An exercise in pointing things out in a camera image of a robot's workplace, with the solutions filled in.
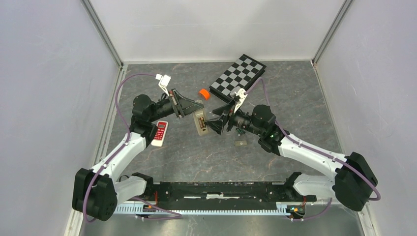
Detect folded black chessboard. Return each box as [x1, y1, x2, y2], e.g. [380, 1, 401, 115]
[209, 54, 267, 103]

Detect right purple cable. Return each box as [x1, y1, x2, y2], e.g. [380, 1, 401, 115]
[244, 77, 382, 222]

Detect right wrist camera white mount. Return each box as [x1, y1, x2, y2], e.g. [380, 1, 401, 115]
[230, 87, 247, 113]

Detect beige battery cover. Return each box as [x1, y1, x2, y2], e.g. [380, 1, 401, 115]
[235, 140, 247, 147]

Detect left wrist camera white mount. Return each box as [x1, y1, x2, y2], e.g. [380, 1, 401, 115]
[155, 74, 171, 95]

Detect orange tape roll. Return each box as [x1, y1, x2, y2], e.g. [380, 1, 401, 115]
[198, 88, 210, 100]

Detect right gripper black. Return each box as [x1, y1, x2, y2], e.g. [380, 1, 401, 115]
[204, 99, 263, 137]

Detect white beige remote control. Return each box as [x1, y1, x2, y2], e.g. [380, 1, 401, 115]
[193, 109, 209, 136]

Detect purple cable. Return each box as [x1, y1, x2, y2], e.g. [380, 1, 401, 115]
[244, 77, 382, 222]
[82, 73, 159, 223]

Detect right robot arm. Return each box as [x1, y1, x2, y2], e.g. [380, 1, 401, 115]
[205, 104, 381, 211]

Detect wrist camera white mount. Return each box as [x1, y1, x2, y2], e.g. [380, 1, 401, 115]
[230, 87, 247, 113]
[155, 74, 171, 95]

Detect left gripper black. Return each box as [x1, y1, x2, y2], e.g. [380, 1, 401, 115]
[149, 88, 204, 122]

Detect red white remote control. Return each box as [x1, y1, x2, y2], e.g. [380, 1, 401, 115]
[151, 120, 169, 147]

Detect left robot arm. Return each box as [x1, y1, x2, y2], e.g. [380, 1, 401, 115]
[72, 89, 204, 221]

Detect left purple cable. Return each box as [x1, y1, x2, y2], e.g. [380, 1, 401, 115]
[82, 73, 159, 223]

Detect single AA battery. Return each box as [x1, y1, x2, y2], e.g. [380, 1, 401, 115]
[198, 117, 206, 130]

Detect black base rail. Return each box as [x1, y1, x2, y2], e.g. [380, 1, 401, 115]
[140, 181, 317, 210]

